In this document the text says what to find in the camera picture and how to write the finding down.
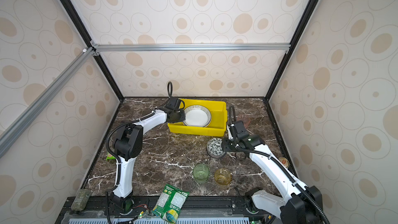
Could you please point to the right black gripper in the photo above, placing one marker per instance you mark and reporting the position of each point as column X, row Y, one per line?
column 225, row 145

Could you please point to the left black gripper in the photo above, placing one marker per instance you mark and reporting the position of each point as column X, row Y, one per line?
column 183, row 117

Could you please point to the black floral pattern bowl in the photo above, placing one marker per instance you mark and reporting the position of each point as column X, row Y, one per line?
column 214, row 148

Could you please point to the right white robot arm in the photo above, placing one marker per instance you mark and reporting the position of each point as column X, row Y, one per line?
column 297, row 203

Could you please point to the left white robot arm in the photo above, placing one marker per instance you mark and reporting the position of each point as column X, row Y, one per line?
column 125, row 143

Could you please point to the yellow plastic bin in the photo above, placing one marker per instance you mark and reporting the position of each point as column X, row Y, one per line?
column 217, row 126

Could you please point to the pink glass cup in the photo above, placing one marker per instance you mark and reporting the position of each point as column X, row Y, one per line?
column 245, row 119

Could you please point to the yellow glass cup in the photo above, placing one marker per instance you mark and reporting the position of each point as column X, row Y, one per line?
column 223, row 177

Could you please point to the green glass cup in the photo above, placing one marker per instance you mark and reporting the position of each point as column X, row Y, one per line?
column 201, row 173

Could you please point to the green beverage can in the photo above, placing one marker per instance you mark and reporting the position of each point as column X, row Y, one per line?
column 284, row 161

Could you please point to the small green packet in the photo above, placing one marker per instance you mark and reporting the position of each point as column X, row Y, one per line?
column 110, row 157

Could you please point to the green snack bag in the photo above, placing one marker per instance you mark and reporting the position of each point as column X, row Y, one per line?
column 169, row 203

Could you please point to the horizontal aluminium frame bar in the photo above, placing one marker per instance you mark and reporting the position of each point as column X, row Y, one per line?
column 190, row 47

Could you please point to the left aluminium frame bar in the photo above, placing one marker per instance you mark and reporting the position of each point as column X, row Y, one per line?
column 16, row 129

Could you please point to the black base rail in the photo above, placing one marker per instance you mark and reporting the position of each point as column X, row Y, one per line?
column 196, row 210

